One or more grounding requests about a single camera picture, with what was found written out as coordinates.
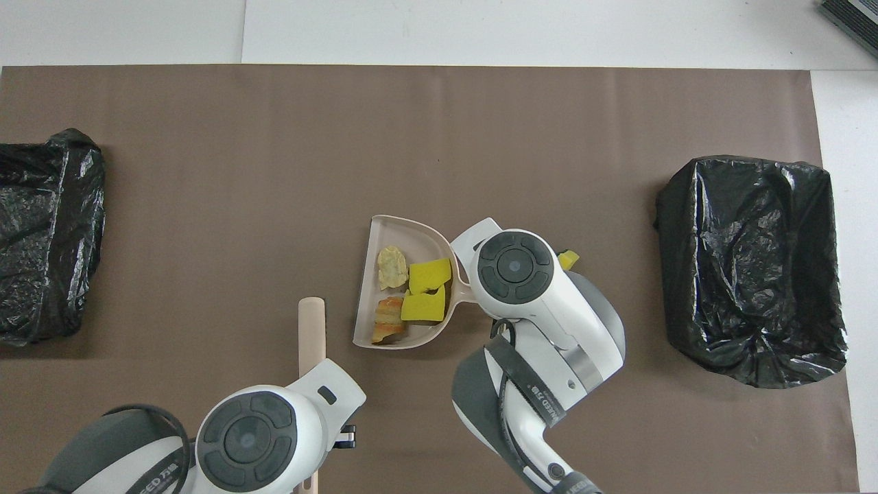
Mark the pale beige sponge scrap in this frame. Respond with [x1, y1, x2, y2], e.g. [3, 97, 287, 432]
[371, 296, 408, 345]
[377, 245, 410, 290]

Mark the notched yellow sponge scrap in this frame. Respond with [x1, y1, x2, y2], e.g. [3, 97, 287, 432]
[400, 284, 447, 323]

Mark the pink plastic dustpan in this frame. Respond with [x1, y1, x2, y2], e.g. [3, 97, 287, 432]
[353, 214, 477, 351]

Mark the black bag lined bin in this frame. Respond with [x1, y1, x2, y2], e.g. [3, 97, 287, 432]
[655, 155, 849, 390]
[0, 128, 107, 347]

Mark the brown paper table mat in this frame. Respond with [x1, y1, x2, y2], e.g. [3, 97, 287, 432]
[0, 65, 859, 494]

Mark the dark grey ribbed device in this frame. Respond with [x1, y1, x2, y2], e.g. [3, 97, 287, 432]
[818, 0, 878, 59]

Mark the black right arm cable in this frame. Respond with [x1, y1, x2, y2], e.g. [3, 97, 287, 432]
[487, 318, 553, 494]

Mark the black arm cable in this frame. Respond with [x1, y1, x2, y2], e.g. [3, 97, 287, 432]
[487, 318, 553, 494]
[102, 403, 194, 494]

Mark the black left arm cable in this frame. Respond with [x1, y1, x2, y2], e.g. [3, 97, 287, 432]
[102, 403, 194, 494]

